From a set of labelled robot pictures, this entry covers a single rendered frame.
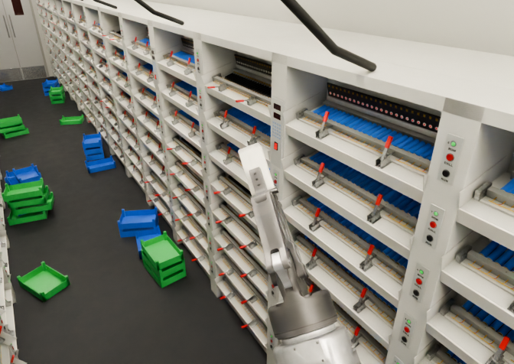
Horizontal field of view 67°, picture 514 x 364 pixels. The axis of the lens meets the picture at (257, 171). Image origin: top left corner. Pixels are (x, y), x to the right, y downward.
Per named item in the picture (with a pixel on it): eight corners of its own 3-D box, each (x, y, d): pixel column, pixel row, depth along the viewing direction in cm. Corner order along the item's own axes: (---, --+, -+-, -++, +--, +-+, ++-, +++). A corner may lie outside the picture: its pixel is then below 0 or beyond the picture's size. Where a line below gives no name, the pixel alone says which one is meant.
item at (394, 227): (410, 261, 111) (410, 227, 103) (285, 178, 157) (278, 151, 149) (454, 225, 118) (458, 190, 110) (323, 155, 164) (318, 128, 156)
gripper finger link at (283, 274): (286, 301, 44) (278, 305, 39) (272, 258, 46) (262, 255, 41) (306, 295, 44) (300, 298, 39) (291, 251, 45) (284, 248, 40)
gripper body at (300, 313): (341, 320, 47) (315, 246, 50) (338, 326, 39) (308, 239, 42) (283, 337, 48) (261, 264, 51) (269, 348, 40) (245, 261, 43)
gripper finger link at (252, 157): (253, 199, 49) (252, 198, 49) (239, 151, 52) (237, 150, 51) (275, 191, 49) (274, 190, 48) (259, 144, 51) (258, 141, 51)
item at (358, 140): (423, 204, 103) (424, 163, 95) (287, 134, 148) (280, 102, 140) (470, 169, 109) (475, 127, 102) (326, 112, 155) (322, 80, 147)
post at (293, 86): (276, 377, 212) (287, 55, 134) (266, 364, 219) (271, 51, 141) (304, 359, 222) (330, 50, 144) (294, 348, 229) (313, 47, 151)
